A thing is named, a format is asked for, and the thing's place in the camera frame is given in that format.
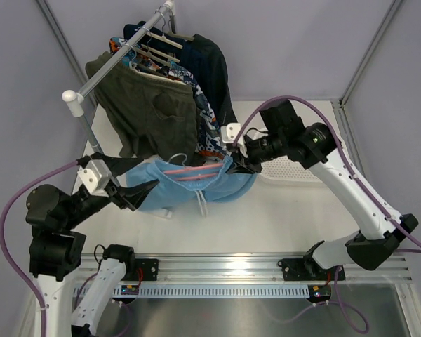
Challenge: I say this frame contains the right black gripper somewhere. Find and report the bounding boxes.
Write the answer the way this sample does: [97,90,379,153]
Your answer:
[226,132,286,174]

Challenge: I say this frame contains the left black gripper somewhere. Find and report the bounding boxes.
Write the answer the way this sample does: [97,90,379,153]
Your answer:
[62,152,159,229]

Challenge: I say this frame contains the pink hanger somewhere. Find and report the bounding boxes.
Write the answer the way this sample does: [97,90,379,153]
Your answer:
[156,153,224,182]

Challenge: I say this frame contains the light blue shorts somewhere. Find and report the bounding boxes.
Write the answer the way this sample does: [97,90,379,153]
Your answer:
[126,156,257,216]

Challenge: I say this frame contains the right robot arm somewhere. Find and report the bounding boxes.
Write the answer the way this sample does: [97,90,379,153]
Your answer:
[220,96,418,281]

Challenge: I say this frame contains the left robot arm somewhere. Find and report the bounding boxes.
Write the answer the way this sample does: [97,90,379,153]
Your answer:
[25,152,159,336]

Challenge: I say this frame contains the patterned colourful shorts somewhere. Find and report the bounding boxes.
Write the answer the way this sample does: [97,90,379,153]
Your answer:
[122,50,226,161]

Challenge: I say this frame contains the olive green shorts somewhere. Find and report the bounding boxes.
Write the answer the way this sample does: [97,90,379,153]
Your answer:
[94,62,201,166]

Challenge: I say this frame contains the beige wooden hanger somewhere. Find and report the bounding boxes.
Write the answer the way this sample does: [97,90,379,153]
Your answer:
[132,69,171,82]
[141,44,180,64]
[149,34,183,50]
[151,28,194,41]

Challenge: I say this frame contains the navy blue shorts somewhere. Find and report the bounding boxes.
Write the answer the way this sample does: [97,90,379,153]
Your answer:
[140,27,214,105]

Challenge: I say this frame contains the white perforated plastic basket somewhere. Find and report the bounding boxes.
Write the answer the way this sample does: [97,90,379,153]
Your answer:
[258,157,325,187]

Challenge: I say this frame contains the metal clothes rack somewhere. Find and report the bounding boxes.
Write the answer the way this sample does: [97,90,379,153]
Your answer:
[62,1,175,154]

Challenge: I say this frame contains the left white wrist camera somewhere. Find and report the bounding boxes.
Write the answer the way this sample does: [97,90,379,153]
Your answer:
[77,159,112,197]

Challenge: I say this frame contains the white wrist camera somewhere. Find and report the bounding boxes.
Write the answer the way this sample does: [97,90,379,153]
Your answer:
[220,123,251,158]
[77,159,112,197]

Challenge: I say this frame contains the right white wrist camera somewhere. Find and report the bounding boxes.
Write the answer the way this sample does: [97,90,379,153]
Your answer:
[220,123,251,158]

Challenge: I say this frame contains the aluminium mounting rail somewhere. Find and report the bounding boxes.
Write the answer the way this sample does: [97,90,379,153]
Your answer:
[73,253,412,299]

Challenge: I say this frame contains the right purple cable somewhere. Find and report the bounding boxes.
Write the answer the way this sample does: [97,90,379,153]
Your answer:
[233,95,421,256]

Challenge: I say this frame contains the purple cable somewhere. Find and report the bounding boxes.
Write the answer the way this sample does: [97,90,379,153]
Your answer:
[233,95,421,256]
[0,157,92,337]

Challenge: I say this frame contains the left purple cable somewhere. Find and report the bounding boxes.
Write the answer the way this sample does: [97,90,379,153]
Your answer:
[0,157,92,337]

